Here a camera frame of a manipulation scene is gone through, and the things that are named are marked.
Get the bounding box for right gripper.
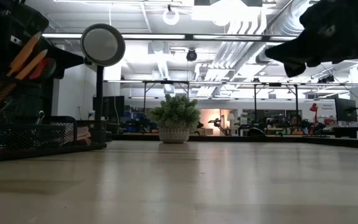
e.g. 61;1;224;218
264;0;358;78

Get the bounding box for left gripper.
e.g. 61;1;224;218
0;0;85;82

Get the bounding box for black mesh desk organizer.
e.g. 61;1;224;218
0;68;108;164

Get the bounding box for black desk lamp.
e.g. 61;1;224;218
80;22;126;144

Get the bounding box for red background desk lamp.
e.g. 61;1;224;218
308;103;319;126

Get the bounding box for black background robot arms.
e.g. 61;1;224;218
243;113;305;137

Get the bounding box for dark background screen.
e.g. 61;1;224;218
92;95;126;126

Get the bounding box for background computer monitor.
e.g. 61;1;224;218
334;97;358;123

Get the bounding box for potted green succulent plant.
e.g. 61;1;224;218
149;93;202;144

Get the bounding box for black aluminium table frame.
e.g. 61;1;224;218
106;133;358;151

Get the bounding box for black ceiling dome camera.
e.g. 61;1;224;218
185;48;198;63

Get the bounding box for black background gantry frame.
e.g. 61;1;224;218
103;79;300;138

